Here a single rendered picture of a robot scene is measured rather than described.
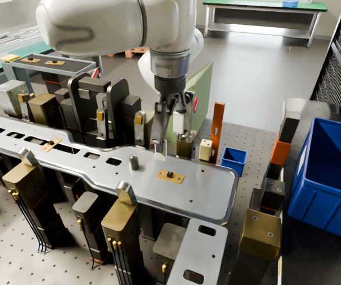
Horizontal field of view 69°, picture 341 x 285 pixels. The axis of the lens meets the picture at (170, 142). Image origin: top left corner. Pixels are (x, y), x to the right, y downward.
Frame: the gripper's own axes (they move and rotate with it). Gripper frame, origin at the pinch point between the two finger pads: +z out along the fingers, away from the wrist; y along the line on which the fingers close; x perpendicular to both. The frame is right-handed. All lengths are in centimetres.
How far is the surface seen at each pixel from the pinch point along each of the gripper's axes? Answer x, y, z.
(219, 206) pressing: 16.7, 6.2, 13.4
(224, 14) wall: -96, -637, 77
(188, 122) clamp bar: 1.2, -13.8, 1.3
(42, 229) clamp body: -38, 21, 32
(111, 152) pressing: -23.5, -3.5, 13.3
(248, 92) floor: 10, -288, 113
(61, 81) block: -65, -31, 4
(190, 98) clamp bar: 1.1, -15.1, -6.8
